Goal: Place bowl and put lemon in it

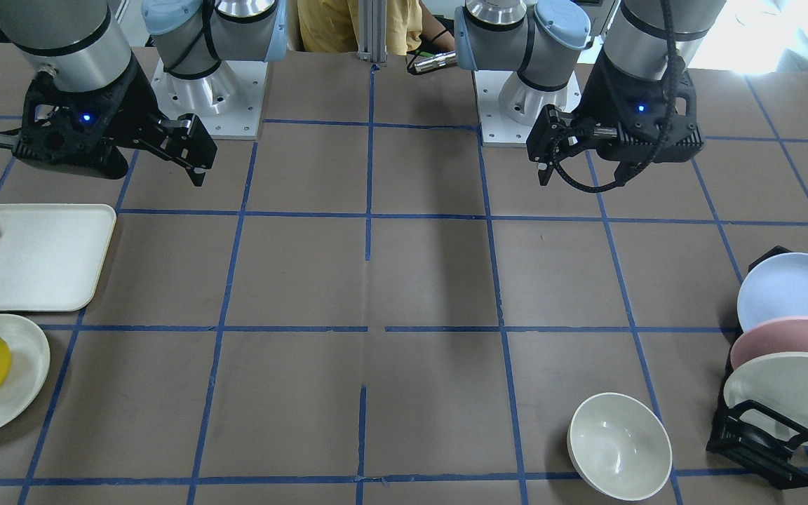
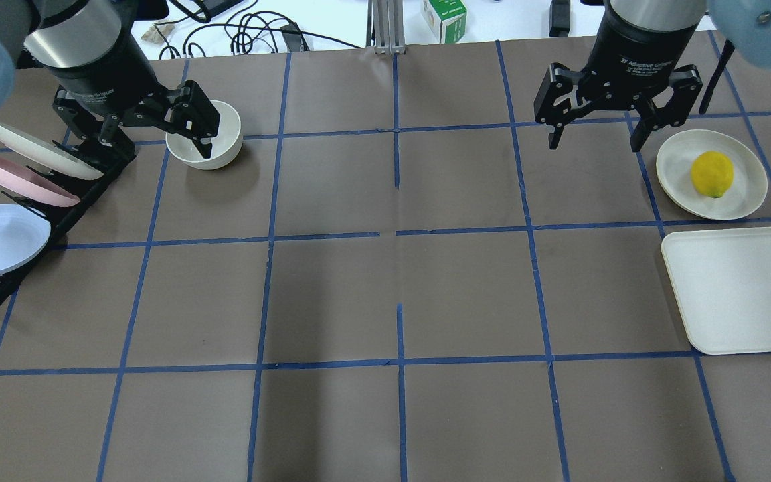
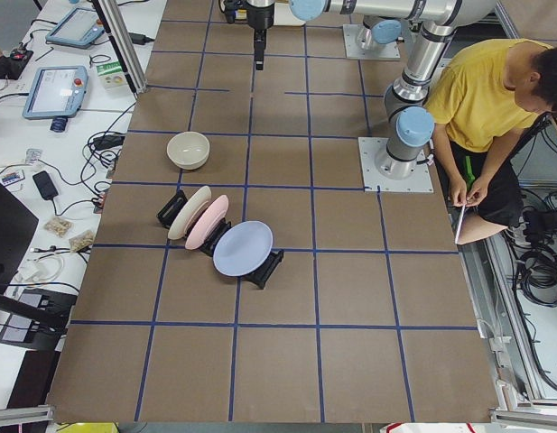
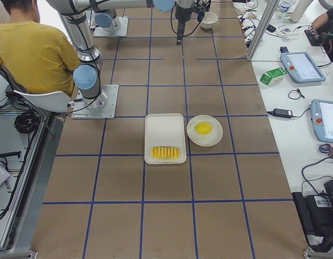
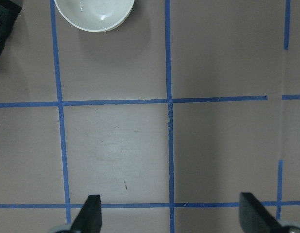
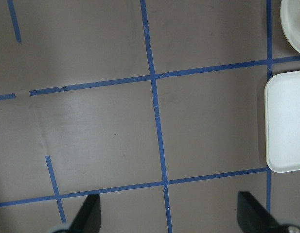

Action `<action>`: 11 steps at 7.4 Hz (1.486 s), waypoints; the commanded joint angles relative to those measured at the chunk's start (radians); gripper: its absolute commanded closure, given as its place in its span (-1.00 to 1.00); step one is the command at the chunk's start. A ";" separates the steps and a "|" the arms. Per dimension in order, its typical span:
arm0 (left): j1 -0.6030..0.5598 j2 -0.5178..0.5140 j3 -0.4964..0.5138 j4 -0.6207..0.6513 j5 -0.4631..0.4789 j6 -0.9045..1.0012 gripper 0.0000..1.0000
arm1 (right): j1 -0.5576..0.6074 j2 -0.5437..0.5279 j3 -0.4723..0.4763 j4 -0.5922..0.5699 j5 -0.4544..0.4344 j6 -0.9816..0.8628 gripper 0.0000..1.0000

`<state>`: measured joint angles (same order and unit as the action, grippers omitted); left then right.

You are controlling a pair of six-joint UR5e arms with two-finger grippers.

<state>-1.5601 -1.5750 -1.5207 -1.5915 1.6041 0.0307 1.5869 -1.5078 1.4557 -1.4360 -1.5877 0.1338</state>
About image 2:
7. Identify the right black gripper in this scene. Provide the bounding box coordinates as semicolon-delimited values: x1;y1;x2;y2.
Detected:
534;7;703;153

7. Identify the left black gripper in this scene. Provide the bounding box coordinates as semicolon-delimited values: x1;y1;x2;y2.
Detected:
48;31;221;159

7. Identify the white ceramic bowl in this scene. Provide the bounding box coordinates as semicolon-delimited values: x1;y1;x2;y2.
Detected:
165;100;244;170

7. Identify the yellow lemon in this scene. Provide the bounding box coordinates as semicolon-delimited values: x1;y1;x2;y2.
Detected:
689;151;734;199

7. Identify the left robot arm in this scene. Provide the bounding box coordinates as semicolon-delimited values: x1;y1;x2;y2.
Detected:
0;1;220;158

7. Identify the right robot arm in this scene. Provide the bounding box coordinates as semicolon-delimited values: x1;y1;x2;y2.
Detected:
533;1;771;152

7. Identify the black dish rack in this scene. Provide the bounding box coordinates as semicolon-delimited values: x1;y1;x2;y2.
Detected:
0;100;137;317

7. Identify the black device on table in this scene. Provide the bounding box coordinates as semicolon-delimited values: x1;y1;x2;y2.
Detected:
548;0;572;37

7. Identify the cream plate in rack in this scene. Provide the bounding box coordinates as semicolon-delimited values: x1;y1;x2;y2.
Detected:
0;123;103;181

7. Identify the pink plate in rack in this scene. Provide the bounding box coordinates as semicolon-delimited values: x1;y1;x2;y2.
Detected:
0;157;80;208

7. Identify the cream round plate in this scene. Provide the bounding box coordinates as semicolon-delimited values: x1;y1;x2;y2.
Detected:
656;129;768;220

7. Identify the green white box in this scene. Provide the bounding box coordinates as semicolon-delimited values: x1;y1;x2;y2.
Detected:
420;1;468;44

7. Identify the white rectangular tray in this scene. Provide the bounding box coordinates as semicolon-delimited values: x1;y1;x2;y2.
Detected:
661;228;771;355

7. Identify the black cables bundle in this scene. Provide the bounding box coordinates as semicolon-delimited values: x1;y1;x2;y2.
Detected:
158;0;363;60

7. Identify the aluminium frame post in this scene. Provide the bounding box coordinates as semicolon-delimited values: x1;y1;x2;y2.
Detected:
367;1;405;55

